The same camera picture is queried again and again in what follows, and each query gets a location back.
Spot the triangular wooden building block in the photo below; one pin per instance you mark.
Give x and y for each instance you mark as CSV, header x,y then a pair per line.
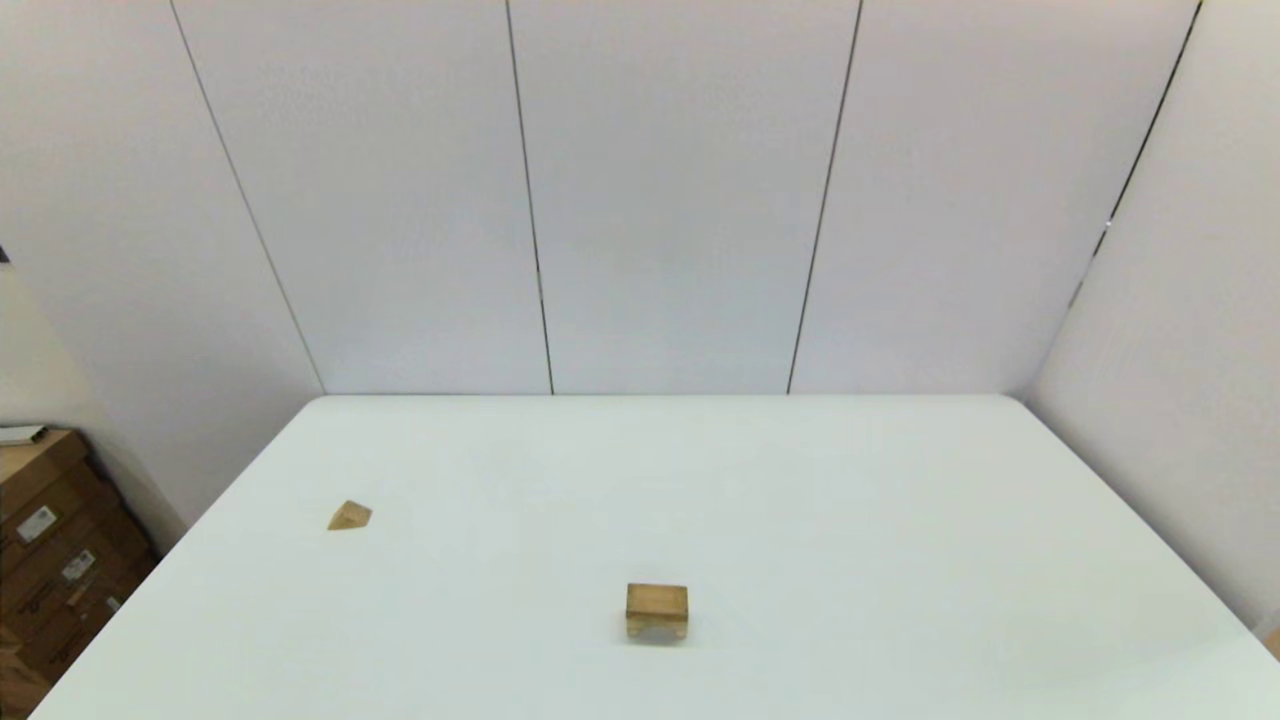
x,y
350,517

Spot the rectangular wooden building block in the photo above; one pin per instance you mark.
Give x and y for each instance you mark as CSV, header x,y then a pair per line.
x,y
657,600

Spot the flat white object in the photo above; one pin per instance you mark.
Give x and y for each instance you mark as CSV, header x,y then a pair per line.
x,y
20,434

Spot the large labelled cardboard box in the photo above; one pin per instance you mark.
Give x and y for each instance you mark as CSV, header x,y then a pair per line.
x,y
50,560

